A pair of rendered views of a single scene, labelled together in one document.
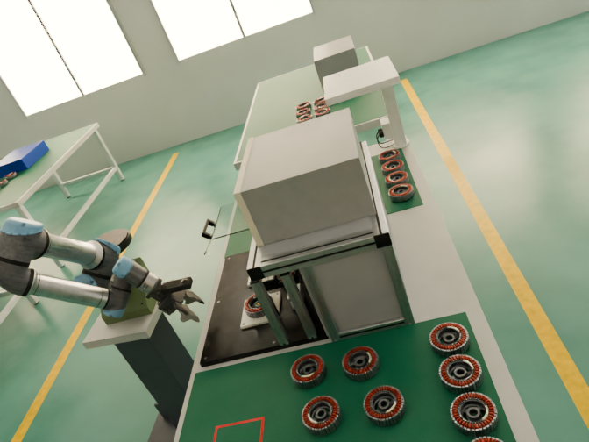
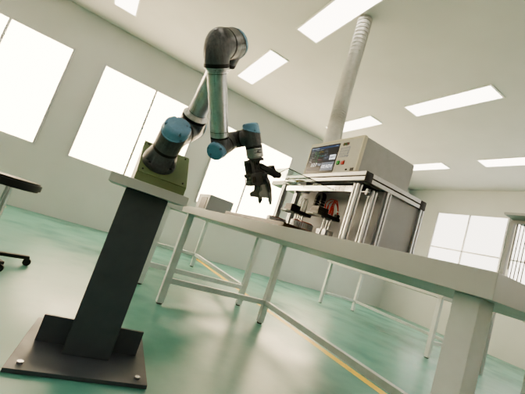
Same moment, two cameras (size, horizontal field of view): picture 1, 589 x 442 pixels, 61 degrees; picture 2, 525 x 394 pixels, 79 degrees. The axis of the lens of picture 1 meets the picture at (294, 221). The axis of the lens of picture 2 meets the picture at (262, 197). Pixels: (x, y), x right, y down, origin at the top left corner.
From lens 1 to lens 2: 1.92 m
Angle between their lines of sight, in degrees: 53
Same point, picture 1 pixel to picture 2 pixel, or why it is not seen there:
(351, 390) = not seen: hidden behind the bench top
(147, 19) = (71, 119)
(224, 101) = (74, 200)
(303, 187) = (391, 159)
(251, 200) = (369, 145)
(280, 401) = not seen: hidden behind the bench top
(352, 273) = (401, 216)
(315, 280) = (388, 205)
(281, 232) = not seen: hidden behind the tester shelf
